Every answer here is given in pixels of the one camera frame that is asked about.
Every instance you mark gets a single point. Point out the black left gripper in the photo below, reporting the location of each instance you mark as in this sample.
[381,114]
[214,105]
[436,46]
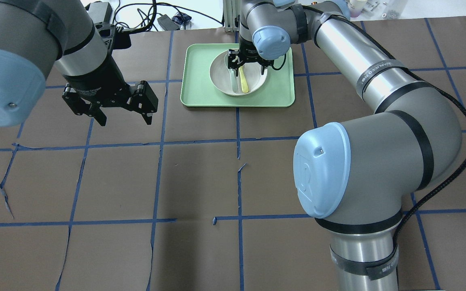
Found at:
[95,83]

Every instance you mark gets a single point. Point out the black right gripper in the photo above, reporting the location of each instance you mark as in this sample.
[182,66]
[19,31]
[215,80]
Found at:
[245,53]

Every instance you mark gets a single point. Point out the white round plate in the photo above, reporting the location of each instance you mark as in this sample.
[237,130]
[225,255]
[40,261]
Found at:
[221,80]

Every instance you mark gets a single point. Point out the yellow plastic fork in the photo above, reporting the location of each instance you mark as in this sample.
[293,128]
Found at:
[243,81]

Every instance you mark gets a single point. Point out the pale green plastic spoon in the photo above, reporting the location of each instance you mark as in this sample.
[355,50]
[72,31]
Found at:
[234,82]

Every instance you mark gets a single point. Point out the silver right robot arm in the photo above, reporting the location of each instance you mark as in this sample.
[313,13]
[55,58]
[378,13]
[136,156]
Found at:
[363,179]

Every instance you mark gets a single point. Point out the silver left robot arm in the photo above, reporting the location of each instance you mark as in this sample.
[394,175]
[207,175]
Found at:
[38,35]

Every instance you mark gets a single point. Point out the light green plastic tray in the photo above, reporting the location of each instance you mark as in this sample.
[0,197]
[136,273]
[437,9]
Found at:
[198,90]

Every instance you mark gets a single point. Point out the small black power brick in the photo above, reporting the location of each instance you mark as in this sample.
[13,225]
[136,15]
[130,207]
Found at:
[167,24]

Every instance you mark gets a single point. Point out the aluminium frame post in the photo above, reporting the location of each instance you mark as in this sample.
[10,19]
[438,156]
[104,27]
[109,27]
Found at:
[231,15]

